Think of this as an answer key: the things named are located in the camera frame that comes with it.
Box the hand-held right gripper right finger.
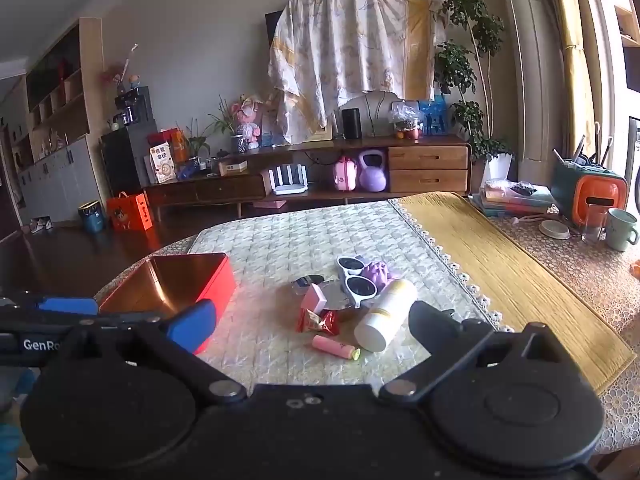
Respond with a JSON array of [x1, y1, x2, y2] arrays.
[[379, 301, 577, 402]]

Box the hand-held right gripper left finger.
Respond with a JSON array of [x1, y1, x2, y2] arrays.
[[65, 300, 247, 407]]

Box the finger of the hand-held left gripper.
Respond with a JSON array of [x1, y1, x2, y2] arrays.
[[0, 292, 101, 331]]

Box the white yellow bottle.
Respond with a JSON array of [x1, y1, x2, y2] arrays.
[[353, 278, 419, 352]]

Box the red metal tray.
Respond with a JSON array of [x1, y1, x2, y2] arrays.
[[99, 253, 237, 356]]

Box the purple spiky massage ball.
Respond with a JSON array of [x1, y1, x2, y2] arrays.
[[362, 260, 401, 289]]

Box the pink highlighter pen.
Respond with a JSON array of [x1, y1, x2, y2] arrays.
[[312, 334, 362, 361]]

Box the small blue white jar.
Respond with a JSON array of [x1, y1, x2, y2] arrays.
[[292, 273, 326, 295]]

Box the teal bucket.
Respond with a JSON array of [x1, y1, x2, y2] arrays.
[[77, 200, 106, 234]]

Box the yellow woven table runner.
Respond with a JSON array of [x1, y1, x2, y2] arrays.
[[397, 191, 637, 394]]

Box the orange gift box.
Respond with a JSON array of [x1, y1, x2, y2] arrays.
[[106, 191, 151, 234]]

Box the cream quilted table mat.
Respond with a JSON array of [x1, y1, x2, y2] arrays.
[[187, 199, 516, 397]]

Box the stack of books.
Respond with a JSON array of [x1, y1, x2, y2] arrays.
[[469, 182, 559, 219]]

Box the wooden tv cabinet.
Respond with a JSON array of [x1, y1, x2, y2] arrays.
[[143, 133, 472, 219]]

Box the lace patterned tablecloth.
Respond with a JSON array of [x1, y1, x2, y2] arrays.
[[94, 204, 640, 457]]

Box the black fridge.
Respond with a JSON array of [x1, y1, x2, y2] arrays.
[[99, 122, 159, 197]]

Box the purple kettlebell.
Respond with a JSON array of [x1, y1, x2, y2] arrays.
[[357, 148, 389, 193]]

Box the printed cereal bag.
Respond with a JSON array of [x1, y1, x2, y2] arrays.
[[148, 142, 179, 184]]

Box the white planter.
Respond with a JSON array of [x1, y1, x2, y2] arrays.
[[482, 152, 514, 184]]

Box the pink toy case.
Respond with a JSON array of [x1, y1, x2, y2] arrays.
[[333, 155, 359, 192]]

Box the white router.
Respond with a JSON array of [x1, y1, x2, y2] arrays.
[[267, 163, 307, 196]]

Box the small green potted plant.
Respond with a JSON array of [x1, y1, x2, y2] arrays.
[[177, 117, 211, 162]]

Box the clear glass cup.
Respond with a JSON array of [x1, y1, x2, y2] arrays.
[[581, 203, 608, 245]]

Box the plant in patterned pot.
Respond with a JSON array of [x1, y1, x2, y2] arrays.
[[207, 95, 246, 154]]

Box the red gift bag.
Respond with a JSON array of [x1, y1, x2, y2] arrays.
[[146, 128, 189, 162]]

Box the clear plastic bag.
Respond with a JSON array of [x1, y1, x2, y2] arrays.
[[389, 102, 424, 141]]

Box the blue printed box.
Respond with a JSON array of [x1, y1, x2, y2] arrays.
[[419, 94, 454, 136]]

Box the coffee machine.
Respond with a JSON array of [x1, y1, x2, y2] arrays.
[[112, 85, 154, 129]]

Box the mint green mug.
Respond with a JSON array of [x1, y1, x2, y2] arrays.
[[604, 208, 640, 252]]

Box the teal orange utensil holder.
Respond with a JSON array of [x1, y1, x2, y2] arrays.
[[549, 120, 629, 229]]

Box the pink doll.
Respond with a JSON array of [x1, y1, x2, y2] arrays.
[[231, 93, 264, 150]]

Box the black cylinder speaker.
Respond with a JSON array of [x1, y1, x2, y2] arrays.
[[340, 107, 362, 140]]

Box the tall potted tree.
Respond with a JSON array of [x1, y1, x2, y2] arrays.
[[433, 0, 517, 164]]

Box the cream standing air conditioner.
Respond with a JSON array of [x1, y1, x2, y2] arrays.
[[500, 0, 567, 187]]

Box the floral cloth cover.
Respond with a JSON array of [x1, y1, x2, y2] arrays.
[[267, 0, 449, 144]]

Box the yellow curtain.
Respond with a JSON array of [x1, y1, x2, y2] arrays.
[[549, 0, 602, 162]]

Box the television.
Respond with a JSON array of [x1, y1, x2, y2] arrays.
[[265, 10, 285, 50]]

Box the wooden wall cabinet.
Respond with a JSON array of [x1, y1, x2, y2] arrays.
[[0, 17, 107, 227]]

